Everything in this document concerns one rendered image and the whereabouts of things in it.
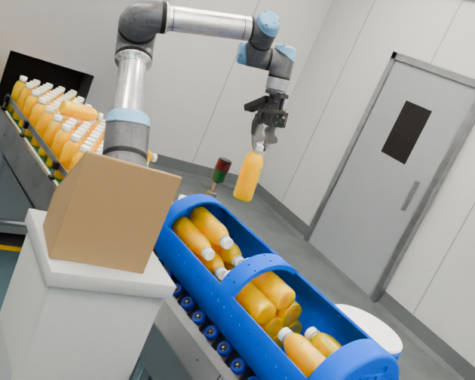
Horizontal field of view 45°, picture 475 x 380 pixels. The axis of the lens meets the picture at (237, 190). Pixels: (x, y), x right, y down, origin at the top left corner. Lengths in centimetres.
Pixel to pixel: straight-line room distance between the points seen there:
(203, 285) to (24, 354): 54
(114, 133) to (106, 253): 31
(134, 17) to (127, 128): 41
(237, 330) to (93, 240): 47
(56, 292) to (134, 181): 31
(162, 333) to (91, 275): 56
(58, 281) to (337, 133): 535
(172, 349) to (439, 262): 377
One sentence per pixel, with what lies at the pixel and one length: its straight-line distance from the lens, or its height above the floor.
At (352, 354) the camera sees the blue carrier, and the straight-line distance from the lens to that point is 141.
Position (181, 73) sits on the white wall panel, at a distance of 653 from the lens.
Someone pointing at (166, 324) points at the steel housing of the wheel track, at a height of 87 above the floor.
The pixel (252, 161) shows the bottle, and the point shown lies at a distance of 199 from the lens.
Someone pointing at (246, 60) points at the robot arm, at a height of 171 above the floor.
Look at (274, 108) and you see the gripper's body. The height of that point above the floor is 160.
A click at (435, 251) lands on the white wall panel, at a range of 535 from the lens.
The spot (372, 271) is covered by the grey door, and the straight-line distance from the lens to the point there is 570.
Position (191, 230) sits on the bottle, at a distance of 189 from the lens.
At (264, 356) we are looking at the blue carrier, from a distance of 151.
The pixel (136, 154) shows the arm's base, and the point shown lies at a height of 141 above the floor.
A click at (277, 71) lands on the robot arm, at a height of 171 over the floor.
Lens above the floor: 178
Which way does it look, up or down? 14 degrees down
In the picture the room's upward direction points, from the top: 24 degrees clockwise
